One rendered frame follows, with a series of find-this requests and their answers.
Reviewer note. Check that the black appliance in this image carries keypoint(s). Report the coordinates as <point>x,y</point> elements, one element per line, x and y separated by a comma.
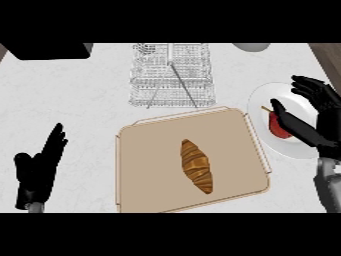
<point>48,50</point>

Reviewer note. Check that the beige tray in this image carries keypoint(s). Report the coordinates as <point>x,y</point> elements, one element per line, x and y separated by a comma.
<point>192,160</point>

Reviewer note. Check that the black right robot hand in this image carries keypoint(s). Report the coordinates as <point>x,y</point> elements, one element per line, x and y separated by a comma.
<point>333,123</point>

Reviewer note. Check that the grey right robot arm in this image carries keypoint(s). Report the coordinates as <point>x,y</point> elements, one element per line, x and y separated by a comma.
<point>336,186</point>

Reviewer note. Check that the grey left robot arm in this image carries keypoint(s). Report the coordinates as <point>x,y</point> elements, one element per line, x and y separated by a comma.
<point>36,207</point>

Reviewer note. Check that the brown croissant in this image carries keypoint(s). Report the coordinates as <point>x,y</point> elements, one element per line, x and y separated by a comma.
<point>195,165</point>

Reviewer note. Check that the white plate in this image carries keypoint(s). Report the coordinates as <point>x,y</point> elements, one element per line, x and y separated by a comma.
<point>282,100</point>

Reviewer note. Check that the red pear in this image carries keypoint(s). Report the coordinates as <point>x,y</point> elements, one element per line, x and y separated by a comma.
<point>277,128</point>

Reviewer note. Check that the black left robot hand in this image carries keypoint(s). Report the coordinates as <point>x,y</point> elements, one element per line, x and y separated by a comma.
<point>39,170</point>

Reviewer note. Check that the pale grey round object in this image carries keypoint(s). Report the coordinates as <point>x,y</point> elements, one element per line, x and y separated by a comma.
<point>250,47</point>

